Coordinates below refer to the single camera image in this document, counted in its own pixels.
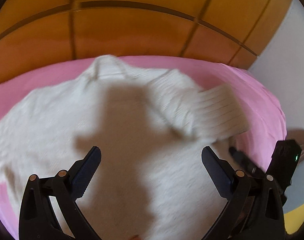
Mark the wooden headboard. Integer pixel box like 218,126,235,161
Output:
0,0,292,84

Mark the white knitted sweater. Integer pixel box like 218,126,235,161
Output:
0,55,249,239

